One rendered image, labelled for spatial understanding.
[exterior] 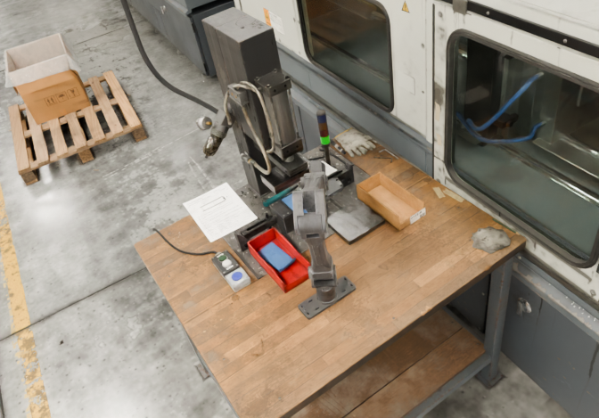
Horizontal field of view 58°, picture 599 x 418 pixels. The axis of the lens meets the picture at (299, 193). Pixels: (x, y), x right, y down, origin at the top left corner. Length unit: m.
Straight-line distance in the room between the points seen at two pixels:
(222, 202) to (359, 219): 0.60
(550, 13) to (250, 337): 1.29
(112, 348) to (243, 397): 1.59
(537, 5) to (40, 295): 3.10
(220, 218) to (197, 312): 0.46
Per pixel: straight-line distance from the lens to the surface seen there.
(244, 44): 1.76
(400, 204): 2.13
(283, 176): 1.95
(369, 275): 1.90
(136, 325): 3.23
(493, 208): 2.10
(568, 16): 1.62
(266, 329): 1.82
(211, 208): 2.29
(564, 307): 2.13
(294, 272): 1.94
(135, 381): 3.02
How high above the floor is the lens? 2.35
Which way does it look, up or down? 40 degrees down
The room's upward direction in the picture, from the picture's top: 12 degrees counter-clockwise
